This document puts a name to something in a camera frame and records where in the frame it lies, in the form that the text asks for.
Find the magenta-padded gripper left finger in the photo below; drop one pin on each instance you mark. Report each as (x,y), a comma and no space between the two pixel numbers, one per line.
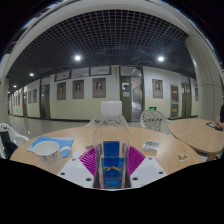
(76,171)

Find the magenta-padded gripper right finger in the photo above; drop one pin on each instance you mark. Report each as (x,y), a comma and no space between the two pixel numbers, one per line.
(148,170)

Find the clear plastic water bottle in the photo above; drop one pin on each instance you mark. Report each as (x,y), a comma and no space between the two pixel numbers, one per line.
(111,133)

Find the small clear plastic packet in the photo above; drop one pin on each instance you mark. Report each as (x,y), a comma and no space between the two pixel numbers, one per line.
(150,145)

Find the white ceramic mug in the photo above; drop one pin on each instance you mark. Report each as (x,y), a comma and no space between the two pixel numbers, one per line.
(48,154)

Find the blue cloth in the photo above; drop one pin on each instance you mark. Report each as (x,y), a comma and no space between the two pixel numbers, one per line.
(63,141)

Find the small crumpled wrapper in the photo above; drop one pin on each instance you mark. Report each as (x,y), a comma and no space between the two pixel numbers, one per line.
(183,157)

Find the white lattice plastic chair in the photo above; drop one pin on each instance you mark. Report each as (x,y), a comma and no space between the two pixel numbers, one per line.
(154,120)
(13,135)

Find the round wooden side table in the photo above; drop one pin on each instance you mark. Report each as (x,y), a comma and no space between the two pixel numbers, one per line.
(198,133)

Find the black bag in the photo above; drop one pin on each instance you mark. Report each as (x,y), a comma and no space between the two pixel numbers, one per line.
(7,144)

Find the black phone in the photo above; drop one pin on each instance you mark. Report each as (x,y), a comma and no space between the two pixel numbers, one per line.
(214,125)

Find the person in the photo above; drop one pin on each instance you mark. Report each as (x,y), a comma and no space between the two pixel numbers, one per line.
(220,117)

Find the round ceiling lights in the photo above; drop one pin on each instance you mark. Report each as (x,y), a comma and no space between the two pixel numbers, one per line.
(77,57)

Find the open doorway with green frame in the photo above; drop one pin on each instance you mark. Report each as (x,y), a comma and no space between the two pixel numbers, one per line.
(131,98)

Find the framed wall portraits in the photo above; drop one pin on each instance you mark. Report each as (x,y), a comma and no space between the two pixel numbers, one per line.
(78,89)

